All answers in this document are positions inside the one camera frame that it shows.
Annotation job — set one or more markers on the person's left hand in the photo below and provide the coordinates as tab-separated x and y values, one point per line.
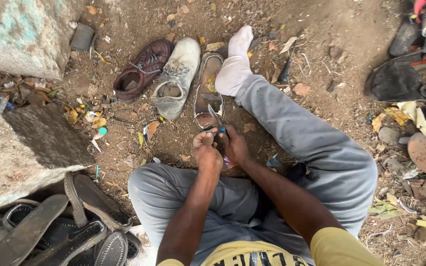
207	157

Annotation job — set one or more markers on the person's right hand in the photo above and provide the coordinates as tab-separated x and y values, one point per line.
237	147

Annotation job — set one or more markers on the person's left fingers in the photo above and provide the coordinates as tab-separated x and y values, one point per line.
202	139

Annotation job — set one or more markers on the person's right fingers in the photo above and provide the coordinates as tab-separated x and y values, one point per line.
226	138

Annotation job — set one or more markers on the pink wrapper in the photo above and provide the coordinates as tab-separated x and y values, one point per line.
229	162

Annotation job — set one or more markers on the worn shoe sole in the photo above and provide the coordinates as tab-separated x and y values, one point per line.
207	83

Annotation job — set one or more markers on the dirty white lace-up shoe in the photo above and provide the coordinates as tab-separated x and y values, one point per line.
178	75

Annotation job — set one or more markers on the white sock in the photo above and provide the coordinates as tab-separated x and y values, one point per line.
235	64

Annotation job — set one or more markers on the grey trousers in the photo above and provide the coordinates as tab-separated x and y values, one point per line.
309	147

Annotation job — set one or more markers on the black pointed tool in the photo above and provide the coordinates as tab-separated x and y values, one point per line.
285	72

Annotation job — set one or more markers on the brown leather lace-up shoe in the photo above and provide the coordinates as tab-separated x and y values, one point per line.
142	70

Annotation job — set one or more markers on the teal round cap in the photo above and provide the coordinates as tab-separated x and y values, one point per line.
102	130

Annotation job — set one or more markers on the teal plastic stick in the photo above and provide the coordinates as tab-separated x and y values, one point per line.
97	173

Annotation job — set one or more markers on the yellow printed shirt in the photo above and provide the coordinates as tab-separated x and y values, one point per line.
331	251

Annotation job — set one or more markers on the grey rubber piece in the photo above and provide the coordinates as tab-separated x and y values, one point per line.
82	37

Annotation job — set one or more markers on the heap of litter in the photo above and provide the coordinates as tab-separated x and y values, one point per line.
35	92

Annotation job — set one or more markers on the grey concrete block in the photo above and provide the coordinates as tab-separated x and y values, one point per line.
24	147

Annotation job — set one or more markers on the heap of black sandals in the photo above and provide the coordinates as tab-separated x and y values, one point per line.
50	232

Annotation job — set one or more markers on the heap of bags and shoes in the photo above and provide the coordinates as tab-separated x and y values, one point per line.
416	66

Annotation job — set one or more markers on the large painted stone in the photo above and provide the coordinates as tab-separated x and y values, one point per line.
20	37

